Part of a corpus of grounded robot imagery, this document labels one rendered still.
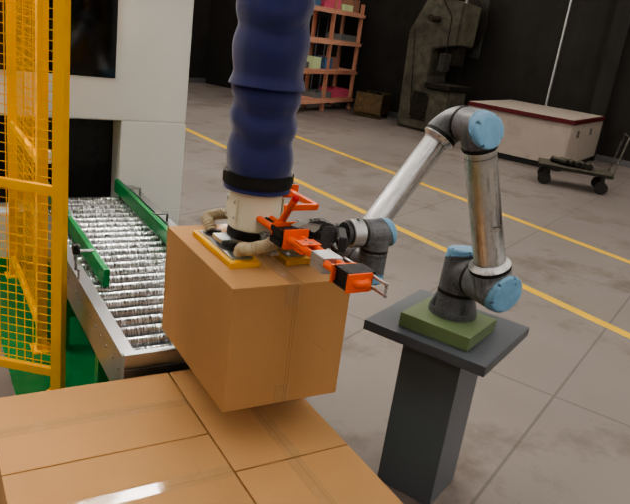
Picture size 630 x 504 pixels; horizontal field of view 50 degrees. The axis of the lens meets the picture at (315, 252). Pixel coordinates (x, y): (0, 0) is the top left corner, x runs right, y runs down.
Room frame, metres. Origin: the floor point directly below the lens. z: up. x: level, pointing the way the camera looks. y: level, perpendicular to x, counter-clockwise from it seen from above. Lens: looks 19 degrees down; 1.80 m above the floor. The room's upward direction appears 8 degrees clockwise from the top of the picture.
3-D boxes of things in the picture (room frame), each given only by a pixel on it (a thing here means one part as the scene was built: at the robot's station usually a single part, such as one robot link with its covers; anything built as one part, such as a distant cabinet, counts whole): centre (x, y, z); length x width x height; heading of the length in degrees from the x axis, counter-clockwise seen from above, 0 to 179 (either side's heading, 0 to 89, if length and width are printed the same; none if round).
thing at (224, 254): (2.05, 0.29, 1.09); 0.34 x 0.10 x 0.05; 32
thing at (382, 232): (2.05, -0.18, 1.20); 0.12 x 0.09 x 0.10; 122
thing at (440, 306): (2.46, -0.57, 0.85); 0.19 x 0.19 x 0.10
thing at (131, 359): (2.29, 0.33, 0.58); 0.70 x 0.03 x 0.06; 123
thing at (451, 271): (2.46, -0.58, 0.99); 0.17 x 0.15 x 0.18; 28
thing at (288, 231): (1.89, 0.08, 1.20); 0.10 x 0.08 x 0.06; 122
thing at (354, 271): (1.59, -0.10, 1.21); 0.08 x 0.07 x 0.05; 32
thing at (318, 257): (1.71, -0.03, 1.20); 0.07 x 0.07 x 0.04; 32
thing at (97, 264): (3.43, 1.38, 0.60); 1.60 x 0.11 x 0.09; 33
